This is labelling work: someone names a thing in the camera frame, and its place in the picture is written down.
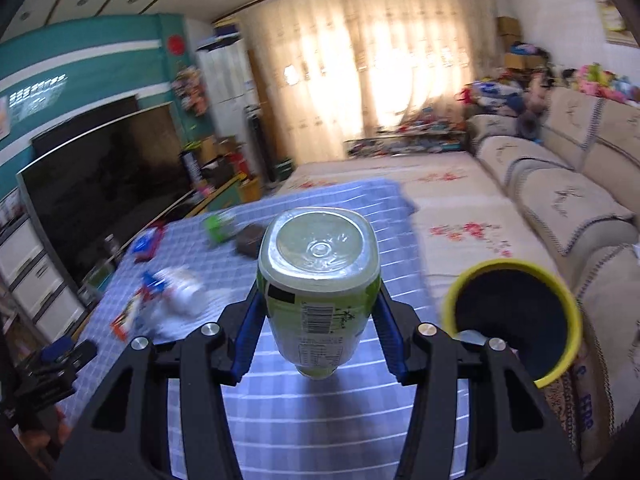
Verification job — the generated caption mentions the cluttered glass coffee table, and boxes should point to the cluttered glass coffee table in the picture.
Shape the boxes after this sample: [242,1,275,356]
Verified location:
[344,132,471,158]

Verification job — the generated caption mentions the person's left forearm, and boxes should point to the person's left forearm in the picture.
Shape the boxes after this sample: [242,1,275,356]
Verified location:
[15,410,66,466]

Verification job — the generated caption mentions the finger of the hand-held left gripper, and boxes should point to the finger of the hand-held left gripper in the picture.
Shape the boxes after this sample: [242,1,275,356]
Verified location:
[42,339,98,368]

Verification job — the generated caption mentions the yellow rimmed dark bin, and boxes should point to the yellow rimmed dark bin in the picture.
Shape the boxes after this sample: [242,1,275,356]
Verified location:
[440,260,583,390]

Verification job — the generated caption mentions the framed wall picture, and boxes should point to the framed wall picture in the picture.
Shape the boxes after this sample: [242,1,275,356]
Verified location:
[592,0,636,43]

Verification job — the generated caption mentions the green plastic cup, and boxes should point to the green plastic cup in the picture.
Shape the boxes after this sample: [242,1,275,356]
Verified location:
[202,210,236,246]

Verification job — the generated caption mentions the pile of plush toys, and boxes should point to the pile of plush toys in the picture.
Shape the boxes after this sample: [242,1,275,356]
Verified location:
[560,62,640,103]

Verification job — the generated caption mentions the dark box on air conditioner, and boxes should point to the dark box on air conditioner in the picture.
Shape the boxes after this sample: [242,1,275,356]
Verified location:
[212,17,243,43]

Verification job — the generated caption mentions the white standing air conditioner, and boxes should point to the white standing air conditioner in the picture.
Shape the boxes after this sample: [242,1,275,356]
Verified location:
[196,40,261,161]

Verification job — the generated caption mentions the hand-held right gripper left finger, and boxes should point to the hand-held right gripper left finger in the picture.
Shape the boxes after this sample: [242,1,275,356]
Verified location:
[52,292,266,480]

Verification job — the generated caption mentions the white drawer cabinet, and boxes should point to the white drawer cabinet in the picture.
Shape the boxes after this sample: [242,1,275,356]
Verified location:
[0,215,86,343]

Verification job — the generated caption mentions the white tower fan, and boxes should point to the white tower fan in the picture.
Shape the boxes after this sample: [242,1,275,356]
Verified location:
[243,104,276,183]

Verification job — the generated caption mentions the black monitor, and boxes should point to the black monitor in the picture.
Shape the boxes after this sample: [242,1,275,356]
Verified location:
[31,94,141,158]

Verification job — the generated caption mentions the stack of cardboard boxes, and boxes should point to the stack of cardboard boxes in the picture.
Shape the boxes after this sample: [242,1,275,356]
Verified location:
[495,16,546,71]

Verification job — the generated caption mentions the cream embroidered curtain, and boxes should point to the cream embroidered curtain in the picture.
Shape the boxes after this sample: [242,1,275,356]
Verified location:
[240,0,506,163]

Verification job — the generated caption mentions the beige sofa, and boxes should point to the beige sofa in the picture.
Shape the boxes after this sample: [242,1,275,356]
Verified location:
[467,85,640,461]

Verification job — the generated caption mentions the floral bed sheet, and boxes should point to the floral bed sheet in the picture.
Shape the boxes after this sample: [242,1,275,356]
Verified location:
[280,152,576,301]

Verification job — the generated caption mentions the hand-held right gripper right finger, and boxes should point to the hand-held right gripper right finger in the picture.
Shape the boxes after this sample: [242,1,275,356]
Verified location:
[374,285,586,480]

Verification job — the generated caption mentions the dark brown plastic tray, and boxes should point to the dark brown plastic tray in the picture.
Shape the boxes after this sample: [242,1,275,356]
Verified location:
[235,226,268,256]

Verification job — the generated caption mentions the blue checked tablecloth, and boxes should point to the blue checked tablecloth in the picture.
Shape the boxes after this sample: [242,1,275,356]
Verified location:
[65,180,476,480]

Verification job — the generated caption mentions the large flat television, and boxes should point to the large flat television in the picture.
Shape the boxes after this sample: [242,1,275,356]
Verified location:
[16,102,193,286]

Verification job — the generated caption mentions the clear water bottle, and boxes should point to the clear water bottle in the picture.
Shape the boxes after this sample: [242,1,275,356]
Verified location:
[103,234,123,266]

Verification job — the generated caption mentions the hanging artificial flowers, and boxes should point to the hanging artificial flowers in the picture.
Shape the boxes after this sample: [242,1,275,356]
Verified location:
[172,65,208,116]

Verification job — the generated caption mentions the blue tissue pack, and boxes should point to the blue tissue pack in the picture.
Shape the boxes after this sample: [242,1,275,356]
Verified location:
[129,225,166,261]

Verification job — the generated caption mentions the green white plastic bottle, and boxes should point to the green white plastic bottle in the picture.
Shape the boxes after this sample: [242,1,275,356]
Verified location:
[257,207,383,380]

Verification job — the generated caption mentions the cardboard box blue print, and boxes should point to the cardboard box blue print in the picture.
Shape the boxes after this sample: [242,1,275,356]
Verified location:
[545,350,601,441]

